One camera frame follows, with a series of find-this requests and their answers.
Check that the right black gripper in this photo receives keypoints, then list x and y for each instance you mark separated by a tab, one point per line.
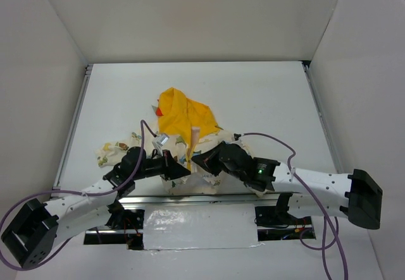
212	159

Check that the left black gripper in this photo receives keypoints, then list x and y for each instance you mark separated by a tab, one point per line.
166	165

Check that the cream dinosaur print hooded jacket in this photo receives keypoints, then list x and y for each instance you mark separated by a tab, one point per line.
192	130

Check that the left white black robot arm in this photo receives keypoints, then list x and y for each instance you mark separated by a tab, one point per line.
38	227

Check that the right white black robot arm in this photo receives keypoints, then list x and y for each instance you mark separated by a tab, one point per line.
356	196

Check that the white foil covered panel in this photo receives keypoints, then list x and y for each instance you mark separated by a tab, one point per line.
184	227

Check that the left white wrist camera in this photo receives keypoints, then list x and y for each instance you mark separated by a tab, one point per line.
159	140

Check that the aluminium frame rail front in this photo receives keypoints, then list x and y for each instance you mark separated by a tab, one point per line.
138	201

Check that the aluminium frame rail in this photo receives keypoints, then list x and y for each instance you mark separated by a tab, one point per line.
71	133
138	201
321	114

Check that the aluminium frame rail right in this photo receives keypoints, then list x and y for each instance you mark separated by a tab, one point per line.
321	114

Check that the aluminium frame rail left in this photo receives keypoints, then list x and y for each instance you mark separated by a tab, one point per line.
71	133

